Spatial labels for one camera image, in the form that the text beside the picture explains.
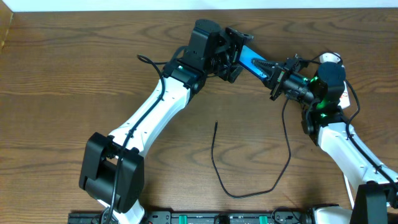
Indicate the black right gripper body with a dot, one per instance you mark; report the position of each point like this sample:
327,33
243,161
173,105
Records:
280,78

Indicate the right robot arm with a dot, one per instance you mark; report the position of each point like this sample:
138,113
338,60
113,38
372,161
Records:
320,84

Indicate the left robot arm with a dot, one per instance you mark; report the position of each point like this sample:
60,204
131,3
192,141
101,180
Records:
112,171

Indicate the white power strip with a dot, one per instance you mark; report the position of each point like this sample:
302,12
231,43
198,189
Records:
332,76

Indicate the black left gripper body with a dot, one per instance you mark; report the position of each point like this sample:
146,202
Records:
234,54

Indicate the blue screen Galaxy smartphone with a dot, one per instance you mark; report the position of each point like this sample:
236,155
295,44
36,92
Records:
246,60

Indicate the white USB wall charger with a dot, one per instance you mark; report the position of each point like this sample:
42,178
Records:
330,57

